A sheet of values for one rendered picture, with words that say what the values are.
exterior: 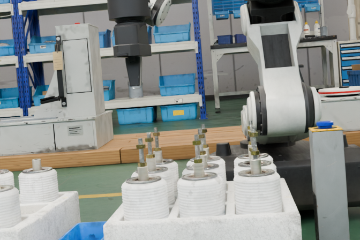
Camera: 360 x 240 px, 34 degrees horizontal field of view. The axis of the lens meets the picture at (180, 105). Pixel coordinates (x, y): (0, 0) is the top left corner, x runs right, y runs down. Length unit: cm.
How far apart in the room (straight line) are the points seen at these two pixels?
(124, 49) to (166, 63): 848
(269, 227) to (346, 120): 223
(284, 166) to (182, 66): 795
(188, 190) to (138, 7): 38
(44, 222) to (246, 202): 47
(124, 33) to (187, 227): 41
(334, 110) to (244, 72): 635
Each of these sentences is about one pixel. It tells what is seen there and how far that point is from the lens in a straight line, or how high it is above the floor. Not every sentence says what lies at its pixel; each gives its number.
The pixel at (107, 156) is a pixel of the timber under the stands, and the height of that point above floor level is 5.
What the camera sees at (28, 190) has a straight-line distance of 152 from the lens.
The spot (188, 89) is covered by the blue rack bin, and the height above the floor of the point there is 31.
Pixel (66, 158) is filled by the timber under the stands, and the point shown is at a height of 5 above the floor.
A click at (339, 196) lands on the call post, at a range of 142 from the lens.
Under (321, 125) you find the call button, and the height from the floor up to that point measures 32.
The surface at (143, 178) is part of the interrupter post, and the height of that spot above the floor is 26.
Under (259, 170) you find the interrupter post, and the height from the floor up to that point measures 26.
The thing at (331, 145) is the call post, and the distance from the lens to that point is 140.
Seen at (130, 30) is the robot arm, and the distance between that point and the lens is 119.
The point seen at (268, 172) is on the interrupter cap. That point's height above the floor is 25.
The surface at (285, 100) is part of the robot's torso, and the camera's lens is 161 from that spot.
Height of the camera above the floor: 47
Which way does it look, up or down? 3 degrees down
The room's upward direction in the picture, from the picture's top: 5 degrees counter-clockwise
